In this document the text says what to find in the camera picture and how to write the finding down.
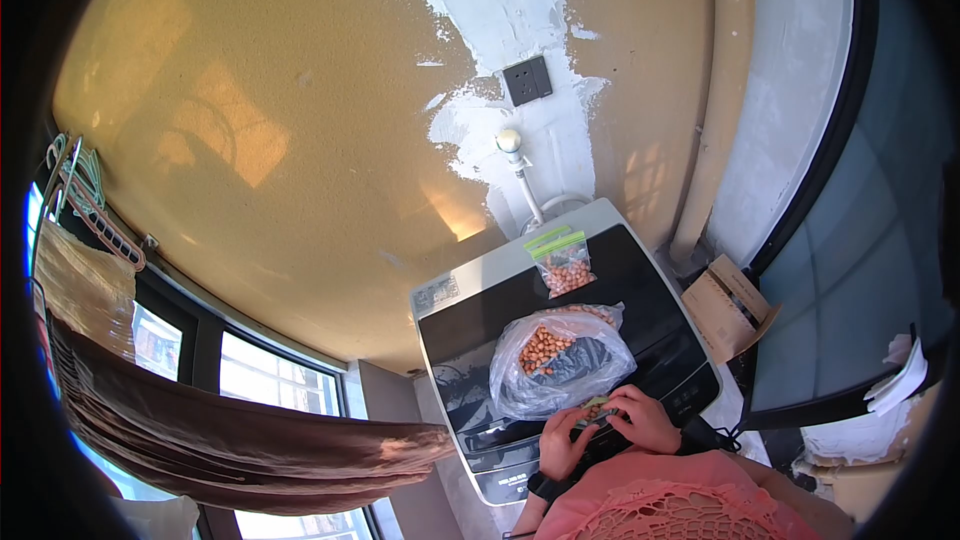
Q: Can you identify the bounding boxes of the person's left hand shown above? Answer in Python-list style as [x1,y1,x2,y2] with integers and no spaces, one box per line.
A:
[537,406,602,483]

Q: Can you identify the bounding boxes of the person's right hand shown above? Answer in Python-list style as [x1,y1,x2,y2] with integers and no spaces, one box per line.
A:
[603,384,683,456]

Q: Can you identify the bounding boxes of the person's left fingers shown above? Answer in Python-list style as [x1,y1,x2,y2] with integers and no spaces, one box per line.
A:
[543,406,588,433]

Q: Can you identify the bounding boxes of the person's right fingers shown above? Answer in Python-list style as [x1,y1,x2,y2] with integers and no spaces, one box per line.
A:
[603,384,643,430]

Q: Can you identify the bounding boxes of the green-topped zip bag with peanuts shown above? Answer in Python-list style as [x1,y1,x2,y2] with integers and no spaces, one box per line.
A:
[571,395,621,430]

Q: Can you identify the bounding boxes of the large clear bag of peanuts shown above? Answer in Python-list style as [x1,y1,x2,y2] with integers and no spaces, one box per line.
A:
[489,303,639,422]

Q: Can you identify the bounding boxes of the black wrist band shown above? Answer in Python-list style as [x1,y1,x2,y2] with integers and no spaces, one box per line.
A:
[674,415,742,458]
[526,468,573,504]

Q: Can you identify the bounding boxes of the person's body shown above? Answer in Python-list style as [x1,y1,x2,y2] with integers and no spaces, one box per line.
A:
[534,448,826,540]

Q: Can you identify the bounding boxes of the open cardboard box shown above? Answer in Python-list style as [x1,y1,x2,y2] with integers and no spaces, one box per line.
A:
[680,254,783,366]

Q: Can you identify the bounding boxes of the small zip bag of peanuts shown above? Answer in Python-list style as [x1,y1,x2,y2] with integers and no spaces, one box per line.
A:
[523,225,599,300]

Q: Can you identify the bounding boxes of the white top-load washing machine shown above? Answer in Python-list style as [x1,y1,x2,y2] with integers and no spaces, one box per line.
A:
[409,198,723,507]

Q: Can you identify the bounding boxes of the white crumpled paper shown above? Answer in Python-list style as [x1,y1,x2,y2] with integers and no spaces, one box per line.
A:
[863,333,930,416]

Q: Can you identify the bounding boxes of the dark framed glass door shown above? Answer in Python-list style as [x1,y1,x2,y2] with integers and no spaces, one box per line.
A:
[738,0,955,433]

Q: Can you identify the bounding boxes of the brown hanging cloth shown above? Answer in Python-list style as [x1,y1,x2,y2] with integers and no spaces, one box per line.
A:
[33,220,459,518]

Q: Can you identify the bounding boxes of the bunch of clothes hangers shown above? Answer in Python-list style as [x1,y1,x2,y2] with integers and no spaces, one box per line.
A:
[43,132,148,273]

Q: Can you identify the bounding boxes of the white water tap with hose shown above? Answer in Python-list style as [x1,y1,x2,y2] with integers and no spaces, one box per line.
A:
[495,129,595,235]

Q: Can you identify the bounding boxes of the window with dark frame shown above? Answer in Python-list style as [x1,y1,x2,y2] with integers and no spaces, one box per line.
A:
[22,180,385,540]

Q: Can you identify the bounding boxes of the beige wall pipe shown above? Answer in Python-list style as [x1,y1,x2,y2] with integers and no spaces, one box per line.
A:
[669,0,758,265]

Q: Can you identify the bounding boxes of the black wall socket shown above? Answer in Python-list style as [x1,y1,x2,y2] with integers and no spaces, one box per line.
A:
[501,54,555,108]

